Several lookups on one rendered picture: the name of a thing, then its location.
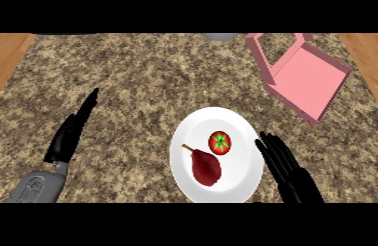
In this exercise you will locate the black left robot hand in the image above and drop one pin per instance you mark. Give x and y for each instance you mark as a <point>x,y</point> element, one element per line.
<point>68,136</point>

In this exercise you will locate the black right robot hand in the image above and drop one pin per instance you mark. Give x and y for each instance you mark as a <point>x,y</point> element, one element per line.
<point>289,176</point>

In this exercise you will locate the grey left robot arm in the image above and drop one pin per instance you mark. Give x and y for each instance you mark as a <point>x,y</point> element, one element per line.
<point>38,186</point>

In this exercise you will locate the white round plate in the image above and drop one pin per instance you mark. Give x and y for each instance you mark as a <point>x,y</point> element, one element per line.
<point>216,155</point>

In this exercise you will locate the red tomato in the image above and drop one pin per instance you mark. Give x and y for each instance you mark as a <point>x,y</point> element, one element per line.
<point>220,142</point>

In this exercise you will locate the pink cardboard box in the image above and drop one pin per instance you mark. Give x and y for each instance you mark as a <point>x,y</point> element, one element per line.
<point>304,80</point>

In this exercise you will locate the dark red pear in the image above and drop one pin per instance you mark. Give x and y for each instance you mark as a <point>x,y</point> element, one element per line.
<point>205,166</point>

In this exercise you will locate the grey round object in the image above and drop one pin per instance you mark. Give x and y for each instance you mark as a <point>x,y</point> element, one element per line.
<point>220,36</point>

